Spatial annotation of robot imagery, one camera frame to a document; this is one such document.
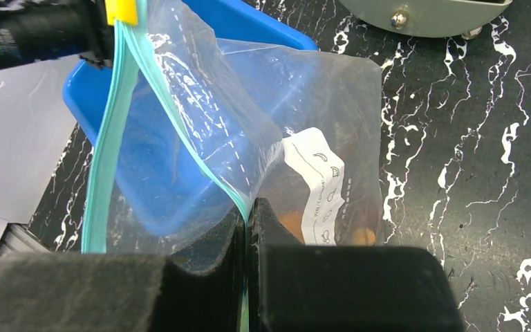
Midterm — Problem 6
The brown longan bunch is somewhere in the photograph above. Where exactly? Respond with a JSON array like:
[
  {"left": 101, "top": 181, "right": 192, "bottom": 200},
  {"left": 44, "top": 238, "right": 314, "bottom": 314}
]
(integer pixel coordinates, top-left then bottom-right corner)
[{"left": 352, "top": 227, "right": 376, "bottom": 246}]

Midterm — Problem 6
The blue plastic bin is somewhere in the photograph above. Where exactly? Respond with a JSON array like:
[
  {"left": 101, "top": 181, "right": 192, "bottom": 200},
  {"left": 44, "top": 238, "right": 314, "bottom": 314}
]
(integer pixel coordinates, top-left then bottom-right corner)
[{"left": 62, "top": 0, "right": 319, "bottom": 237}]

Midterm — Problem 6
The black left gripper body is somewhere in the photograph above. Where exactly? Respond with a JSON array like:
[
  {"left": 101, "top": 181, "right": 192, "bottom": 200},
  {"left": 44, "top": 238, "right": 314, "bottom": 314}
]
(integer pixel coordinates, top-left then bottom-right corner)
[{"left": 0, "top": 0, "right": 114, "bottom": 70}]

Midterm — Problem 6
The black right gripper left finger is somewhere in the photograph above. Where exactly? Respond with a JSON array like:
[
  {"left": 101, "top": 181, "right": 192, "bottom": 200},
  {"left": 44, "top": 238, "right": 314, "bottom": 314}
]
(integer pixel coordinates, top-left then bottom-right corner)
[{"left": 0, "top": 209, "right": 244, "bottom": 331}]

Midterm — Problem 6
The clear zip top bag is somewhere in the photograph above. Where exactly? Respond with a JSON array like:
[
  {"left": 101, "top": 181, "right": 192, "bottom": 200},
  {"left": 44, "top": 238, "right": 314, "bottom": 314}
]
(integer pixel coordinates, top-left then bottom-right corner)
[{"left": 81, "top": 1, "right": 382, "bottom": 254}]

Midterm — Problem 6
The aluminium frame rail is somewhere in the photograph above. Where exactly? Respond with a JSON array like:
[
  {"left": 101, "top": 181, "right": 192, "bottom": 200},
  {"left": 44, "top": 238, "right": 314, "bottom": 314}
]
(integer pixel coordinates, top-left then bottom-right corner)
[{"left": 0, "top": 223, "right": 50, "bottom": 257}]

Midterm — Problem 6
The pastel mini drawer cabinet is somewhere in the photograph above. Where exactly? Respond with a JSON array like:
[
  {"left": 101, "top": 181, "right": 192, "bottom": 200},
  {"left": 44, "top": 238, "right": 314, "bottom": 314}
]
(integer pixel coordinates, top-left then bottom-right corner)
[{"left": 340, "top": 0, "right": 512, "bottom": 39}]

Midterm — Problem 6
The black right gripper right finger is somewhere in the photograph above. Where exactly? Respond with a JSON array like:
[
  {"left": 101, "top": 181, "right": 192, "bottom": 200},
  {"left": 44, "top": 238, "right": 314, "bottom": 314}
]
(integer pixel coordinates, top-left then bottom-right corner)
[{"left": 246, "top": 199, "right": 464, "bottom": 331}]

